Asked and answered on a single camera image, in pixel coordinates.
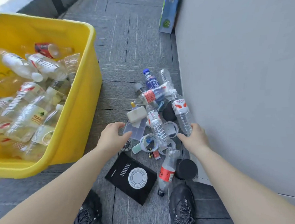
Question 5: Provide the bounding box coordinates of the person's right hand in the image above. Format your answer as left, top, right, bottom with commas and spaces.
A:
176, 122, 211, 159

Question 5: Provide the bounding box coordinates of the person's left hand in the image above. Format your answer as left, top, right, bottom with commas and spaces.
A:
95, 121, 134, 159

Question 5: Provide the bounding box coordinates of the small clear round jar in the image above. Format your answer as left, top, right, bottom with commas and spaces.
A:
120, 138, 133, 152

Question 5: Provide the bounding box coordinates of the clear tape roll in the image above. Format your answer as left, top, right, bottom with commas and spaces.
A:
158, 139, 177, 156
139, 133, 160, 153

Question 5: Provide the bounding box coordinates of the clear compartment box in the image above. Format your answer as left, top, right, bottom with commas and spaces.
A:
122, 119, 149, 141

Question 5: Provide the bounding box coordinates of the white charger cube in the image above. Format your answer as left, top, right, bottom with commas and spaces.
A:
166, 124, 178, 137

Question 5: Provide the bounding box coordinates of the black notebook white circle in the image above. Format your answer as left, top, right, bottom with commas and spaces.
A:
103, 150, 159, 208

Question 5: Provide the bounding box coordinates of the white paper tape roll cup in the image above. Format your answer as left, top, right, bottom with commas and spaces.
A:
162, 121, 180, 139

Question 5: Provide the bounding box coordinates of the white power bank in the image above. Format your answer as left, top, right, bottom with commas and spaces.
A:
126, 105, 148, 124

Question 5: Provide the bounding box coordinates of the yellow plastic bin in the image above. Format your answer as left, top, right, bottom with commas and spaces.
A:
0, 9, 107, 180

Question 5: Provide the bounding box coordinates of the red label plastic bottle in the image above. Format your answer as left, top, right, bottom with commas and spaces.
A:
170, 89, 196, 137

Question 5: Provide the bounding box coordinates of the bag of bottles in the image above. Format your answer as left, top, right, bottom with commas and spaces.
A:
129, 67, 190, 199

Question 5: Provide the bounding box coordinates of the cluster of discarded bottles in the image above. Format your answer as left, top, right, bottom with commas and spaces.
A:
0, 41, 85, 163

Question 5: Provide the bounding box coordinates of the person's right forearm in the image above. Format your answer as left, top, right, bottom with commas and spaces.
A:
192, 143, 295, 224

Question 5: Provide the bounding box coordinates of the person's left forearm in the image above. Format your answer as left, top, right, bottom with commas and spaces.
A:
0, 146, 114, 224

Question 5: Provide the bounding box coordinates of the person's right black shoe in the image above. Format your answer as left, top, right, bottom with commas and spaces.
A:
167, 183, 197, 224

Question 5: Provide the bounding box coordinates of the person's black shoe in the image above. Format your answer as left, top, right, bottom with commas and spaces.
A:
167, 183, 197, 224
72, 189, 104, 224

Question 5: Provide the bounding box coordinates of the person's left black shoe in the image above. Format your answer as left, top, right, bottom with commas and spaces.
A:
72, 189, 104, 224

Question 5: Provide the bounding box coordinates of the blue green flat box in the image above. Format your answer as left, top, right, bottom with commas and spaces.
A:
157, 0, 183, 34

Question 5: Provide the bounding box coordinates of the dark metal window frame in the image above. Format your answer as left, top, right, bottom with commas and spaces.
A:
17, 0, 85, 20

